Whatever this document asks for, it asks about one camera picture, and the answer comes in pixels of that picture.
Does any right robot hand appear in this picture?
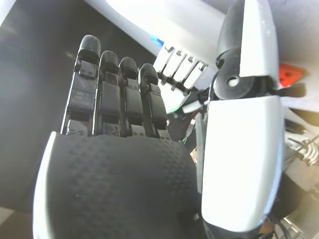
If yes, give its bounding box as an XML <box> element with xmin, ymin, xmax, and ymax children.
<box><xmin>32</xmin><ymin>0</ymin><xmax>286</xmax><ymax>239</ymax></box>

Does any blue cube block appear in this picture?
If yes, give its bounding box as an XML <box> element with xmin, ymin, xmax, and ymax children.
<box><xmin>150</xmin><ymin>36</ymin><xmax>164</xmax><ymax>47</ymax></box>

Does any red triangle block with holes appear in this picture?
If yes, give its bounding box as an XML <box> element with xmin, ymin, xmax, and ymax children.
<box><xmin>279</xmin><ymin>63</ymin><xmax>306</xmax><ymax>88</ymax></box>

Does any green wire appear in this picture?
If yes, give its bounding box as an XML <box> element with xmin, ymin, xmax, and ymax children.
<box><xmin>182</xmin><ymin>131</ymin><xmax>193</xmax><ymax>145</ymax></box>

